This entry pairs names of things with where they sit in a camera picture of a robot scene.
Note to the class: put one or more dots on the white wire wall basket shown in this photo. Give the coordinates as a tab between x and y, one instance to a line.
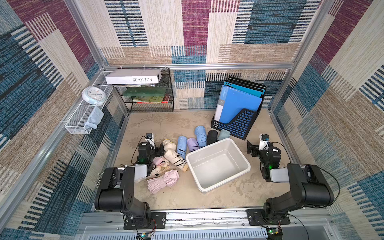
76	120

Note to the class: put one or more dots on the black mesh file holder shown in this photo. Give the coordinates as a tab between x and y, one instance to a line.
240	125

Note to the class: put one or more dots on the lavender folded umbrella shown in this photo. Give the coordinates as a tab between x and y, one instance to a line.
192	144

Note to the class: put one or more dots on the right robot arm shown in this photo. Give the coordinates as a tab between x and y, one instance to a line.
308	187

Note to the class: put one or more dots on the pink umbrella with black strap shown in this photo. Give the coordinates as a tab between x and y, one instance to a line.
159	167

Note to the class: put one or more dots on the light blue folded umbrella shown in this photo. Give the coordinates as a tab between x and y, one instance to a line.
182	146

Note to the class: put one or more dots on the grey green folded umbrella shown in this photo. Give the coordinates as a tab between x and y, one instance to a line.
224	134

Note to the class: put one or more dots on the black folded umbrella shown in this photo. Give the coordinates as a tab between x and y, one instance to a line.
212	137

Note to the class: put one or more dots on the light blue cloth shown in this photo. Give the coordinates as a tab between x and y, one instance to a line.
94	119

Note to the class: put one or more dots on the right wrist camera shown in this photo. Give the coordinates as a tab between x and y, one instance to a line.
264	142

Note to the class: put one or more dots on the green book on shelf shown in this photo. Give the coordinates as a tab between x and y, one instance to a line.
144	92

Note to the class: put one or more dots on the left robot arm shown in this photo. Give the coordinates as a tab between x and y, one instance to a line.
116	191

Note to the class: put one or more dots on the cream striped umbrella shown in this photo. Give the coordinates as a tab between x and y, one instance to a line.
176	160

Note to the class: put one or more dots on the teal file folder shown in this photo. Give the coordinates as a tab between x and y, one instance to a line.
249	90

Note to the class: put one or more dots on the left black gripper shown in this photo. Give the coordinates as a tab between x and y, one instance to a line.
157	154

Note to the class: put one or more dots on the black wire shelf rack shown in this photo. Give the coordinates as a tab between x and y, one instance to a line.
149	98

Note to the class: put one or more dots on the white plastic storage box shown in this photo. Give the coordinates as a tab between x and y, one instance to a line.
217	164

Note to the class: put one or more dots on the white folio box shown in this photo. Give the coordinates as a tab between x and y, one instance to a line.
131	76

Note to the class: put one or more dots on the white round clock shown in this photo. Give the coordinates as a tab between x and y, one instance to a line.
94	96

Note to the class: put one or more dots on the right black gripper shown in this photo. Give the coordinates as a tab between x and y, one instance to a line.
255	149

